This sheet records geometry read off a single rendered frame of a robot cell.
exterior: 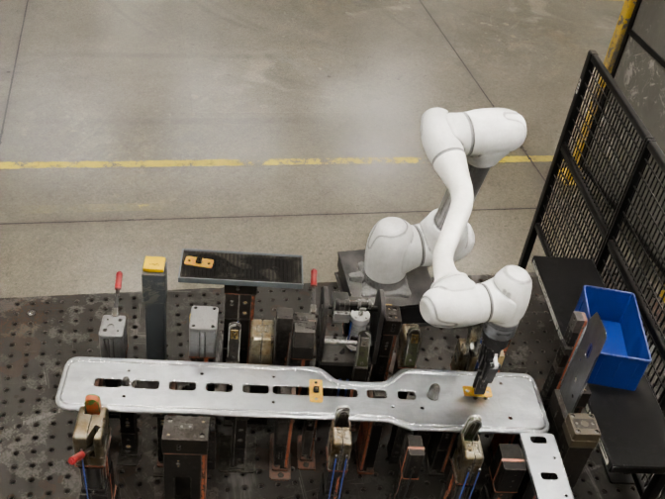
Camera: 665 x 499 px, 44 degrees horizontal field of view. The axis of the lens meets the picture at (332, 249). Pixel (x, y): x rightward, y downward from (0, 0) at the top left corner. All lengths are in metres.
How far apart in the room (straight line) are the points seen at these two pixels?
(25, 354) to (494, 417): 1.53
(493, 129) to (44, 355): 1.62
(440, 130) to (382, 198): 2.53
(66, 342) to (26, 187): 2.09
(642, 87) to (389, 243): 2.41
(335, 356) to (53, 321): 1.04
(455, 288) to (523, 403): 0.54
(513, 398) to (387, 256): 0.70
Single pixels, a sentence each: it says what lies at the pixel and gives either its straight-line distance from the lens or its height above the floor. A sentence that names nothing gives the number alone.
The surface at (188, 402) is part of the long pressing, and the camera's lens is 2.33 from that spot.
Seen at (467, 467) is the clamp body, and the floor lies 1.00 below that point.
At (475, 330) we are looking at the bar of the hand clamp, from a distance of 2.47.
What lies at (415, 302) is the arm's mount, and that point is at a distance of 2.99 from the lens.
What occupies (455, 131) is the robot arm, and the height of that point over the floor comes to 1.60.
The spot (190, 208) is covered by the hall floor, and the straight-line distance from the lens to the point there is 4.68.
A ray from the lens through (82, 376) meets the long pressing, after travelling 2.41.
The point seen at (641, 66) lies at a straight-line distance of 4.92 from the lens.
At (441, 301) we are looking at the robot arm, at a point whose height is 1.43.
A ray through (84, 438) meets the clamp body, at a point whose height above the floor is 1.06.
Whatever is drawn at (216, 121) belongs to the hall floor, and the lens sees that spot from 5.49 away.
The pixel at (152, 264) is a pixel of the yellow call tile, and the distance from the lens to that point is 2.50.
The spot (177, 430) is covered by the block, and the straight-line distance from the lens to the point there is 2.23.
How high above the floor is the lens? 2.77
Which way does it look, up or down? 38 degrees down
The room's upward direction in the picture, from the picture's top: 8 degrees clockwise
